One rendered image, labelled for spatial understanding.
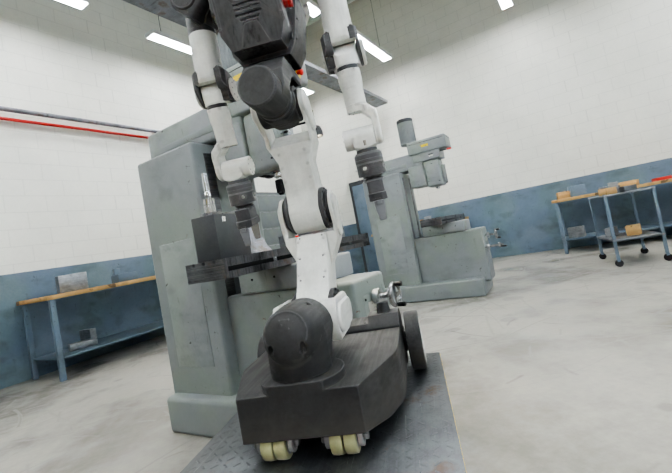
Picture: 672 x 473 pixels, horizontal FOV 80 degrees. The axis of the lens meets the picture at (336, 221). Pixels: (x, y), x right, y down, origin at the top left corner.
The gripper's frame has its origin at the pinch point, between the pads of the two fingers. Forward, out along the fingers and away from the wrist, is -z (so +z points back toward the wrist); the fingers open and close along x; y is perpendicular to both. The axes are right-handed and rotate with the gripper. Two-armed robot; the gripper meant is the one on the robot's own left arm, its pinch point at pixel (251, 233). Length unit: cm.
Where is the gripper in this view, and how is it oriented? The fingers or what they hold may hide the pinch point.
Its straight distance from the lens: 143.1
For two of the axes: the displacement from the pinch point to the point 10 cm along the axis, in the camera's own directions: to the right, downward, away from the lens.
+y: -9.7, 2.0, 1.5
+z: -2.2, -9.6, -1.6
